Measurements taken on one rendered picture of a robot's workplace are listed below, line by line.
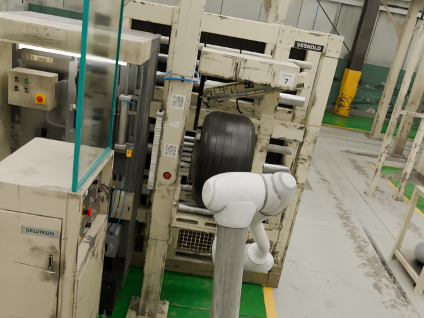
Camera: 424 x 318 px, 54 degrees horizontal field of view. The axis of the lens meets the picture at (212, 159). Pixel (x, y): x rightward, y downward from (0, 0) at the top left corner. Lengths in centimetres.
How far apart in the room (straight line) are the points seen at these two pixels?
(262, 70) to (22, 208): 155
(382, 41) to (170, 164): 1015
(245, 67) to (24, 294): 167
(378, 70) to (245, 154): 1006
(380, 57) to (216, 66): 984
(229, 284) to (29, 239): 84
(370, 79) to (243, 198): 1086
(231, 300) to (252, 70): 150
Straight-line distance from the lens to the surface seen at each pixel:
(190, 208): 248
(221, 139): 226
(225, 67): 257
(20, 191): 178
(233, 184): 136
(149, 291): 291
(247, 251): 194
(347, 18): 1183
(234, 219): 139
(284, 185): 142
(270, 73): 260
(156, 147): 245
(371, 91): 1219
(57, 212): 176
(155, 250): 273
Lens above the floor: 201
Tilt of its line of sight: 19 degrees down
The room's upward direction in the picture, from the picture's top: 10 degrees clockwise
